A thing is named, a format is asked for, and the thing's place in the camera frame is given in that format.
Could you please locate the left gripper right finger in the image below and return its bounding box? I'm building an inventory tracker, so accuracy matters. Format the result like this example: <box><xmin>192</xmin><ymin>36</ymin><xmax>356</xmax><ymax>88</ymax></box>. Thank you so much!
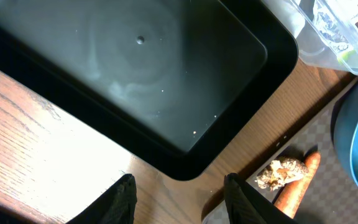
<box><xmin>224</xmin><ymin>173</ymin><xmax>296</xmax><ymax>224</ymax></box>

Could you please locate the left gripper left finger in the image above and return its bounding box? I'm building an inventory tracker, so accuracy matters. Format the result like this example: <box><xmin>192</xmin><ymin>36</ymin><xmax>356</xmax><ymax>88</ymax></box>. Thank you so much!
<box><xmin>67</xmin><ymin>174</ymin><xmax>137</xmax><ymax>224</ymax></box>

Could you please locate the yellow green snack wrapper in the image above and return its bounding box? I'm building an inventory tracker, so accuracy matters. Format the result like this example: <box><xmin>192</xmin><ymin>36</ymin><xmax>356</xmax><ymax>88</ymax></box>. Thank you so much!
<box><xmin>312</xmin><ymin>0</ymin><xmax>358</xmax><ymax>68</ymax></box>

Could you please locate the orange carrot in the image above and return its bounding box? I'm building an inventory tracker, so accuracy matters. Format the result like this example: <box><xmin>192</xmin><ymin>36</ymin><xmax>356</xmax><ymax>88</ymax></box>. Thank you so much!
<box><xmin>274</xmin><ymin>152</ymin><xmax>321</xmax><ymax>218</ymax></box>

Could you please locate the brown food scrap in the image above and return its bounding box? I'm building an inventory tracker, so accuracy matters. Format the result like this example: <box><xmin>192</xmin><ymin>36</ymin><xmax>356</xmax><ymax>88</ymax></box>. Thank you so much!
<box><xmin>255</xmin><ymin>157</ymin><xmax>308</xmax><ymax>191</ymax></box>

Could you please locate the black plastic bin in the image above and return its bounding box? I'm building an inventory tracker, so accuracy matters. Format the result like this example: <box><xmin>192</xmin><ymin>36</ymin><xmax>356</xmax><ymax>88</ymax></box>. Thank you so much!
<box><xmin>0</xmin><ymin>0</ymin><xmax>298</xmax><ymax>180</ymax></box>

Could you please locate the clear plastic bin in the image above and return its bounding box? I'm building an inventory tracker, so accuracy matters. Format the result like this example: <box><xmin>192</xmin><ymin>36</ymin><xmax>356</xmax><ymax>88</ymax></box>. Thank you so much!
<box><xmin>263</xmin><ymin>0</ymin><xmax>358</xmax><ymax>76</ymax></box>

